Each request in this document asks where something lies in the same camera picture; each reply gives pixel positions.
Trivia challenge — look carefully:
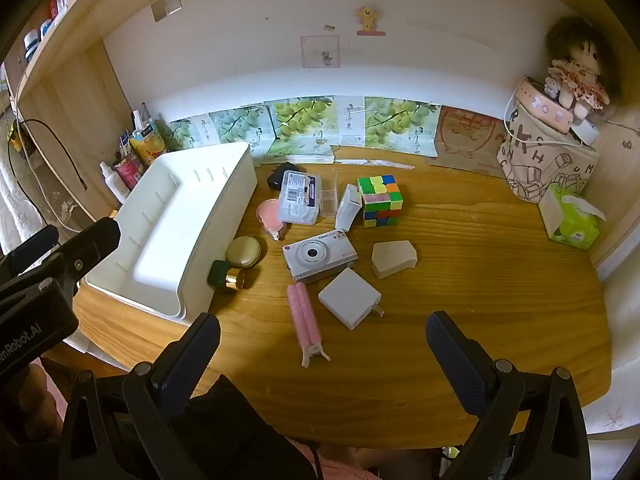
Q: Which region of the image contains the white small dispenser box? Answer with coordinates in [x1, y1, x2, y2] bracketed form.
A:
[334, 184, 363, 233]

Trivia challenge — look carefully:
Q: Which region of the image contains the white digital camera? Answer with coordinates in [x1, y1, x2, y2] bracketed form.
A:
[282, 230, 360, 283]

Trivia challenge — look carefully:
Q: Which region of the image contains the printed fabric bag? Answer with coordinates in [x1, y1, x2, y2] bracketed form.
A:
[496, 104, 600, 205]

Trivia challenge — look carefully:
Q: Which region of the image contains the pink powder puff packet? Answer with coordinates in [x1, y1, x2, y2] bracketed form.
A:
[256, 199, 287, 242]

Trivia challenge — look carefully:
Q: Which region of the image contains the bear wall sticker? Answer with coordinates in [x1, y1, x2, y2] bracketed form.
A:
[355, 5, 387, 37]

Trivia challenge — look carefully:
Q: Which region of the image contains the black cable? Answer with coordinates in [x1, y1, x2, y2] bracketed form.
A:
[7, 118, 89, 191]

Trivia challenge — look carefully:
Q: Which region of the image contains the pink square wall sticker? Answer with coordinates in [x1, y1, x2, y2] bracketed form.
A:
[300, 34, 341, 69]

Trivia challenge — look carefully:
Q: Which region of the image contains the white spray bottle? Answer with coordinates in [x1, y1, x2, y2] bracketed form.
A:
[99, 161, 132, 205]

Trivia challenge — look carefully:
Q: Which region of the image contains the beige plastic case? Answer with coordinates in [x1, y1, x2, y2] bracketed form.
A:
[371, 240, 419, 280]

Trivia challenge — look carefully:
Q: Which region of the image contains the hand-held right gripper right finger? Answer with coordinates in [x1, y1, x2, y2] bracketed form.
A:
[425, 311, 592, 480]

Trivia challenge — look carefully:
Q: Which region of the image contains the white plastic organizer bin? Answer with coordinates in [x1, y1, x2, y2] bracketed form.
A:
[85, 141, 259, 329]

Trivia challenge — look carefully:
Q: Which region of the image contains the clear plastic labelled box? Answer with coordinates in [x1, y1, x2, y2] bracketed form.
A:
[277, 170, 321, 226]

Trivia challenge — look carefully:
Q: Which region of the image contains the wooden shelf board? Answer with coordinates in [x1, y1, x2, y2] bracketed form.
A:
[14, 0, 173, 111]

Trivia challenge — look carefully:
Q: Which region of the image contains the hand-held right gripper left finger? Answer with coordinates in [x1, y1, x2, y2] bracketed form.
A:
[59, 312, 222, 480]

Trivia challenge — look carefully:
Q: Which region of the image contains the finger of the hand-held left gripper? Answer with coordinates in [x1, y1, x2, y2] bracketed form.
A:
[47, 217, 122, 292]
[0, 224, 61, 277]

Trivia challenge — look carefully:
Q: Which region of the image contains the green jar gold lid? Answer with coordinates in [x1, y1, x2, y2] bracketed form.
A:
[208, 259, 247, 293]

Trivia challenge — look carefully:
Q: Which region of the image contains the brown-haired rag doll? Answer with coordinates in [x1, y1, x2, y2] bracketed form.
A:
[544, 16, 614, 121]

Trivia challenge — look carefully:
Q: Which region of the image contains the white power adapter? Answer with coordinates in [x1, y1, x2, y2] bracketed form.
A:
[318, 267, 385, 331]

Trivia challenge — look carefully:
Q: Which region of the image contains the clear plastic cup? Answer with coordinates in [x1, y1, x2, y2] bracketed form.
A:
[317, 170, 340, 219]

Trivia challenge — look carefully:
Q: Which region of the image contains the pink round box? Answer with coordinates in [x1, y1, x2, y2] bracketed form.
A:
[515, 76, 576, 135]

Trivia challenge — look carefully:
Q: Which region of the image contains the green tissue pack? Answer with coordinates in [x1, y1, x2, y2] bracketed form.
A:
[538, 183, 607, 251]

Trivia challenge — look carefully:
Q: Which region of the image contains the colourful puzzle cube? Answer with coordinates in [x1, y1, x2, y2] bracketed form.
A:
[357, 175, 404, 229]

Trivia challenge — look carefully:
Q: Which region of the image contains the white charger block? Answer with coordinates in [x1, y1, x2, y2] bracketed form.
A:
[570, 117, 600, 146]

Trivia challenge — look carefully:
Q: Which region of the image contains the brown cardboard sheet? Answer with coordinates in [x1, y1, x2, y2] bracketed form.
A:
[427, 105, 507, 178]

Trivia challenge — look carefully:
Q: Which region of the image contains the black plug charger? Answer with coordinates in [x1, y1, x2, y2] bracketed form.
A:
[266, 162, 300, 192]

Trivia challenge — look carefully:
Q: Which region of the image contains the dark cloth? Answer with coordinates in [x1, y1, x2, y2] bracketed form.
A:
[170, 374, 321, 480]

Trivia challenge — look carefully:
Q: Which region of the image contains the gold round compact case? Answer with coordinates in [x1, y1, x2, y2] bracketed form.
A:
[226, 236, 261, 267]

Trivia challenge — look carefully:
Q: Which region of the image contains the white torn tape strip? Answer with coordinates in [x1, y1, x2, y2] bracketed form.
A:
[333, 157, 430, 171]

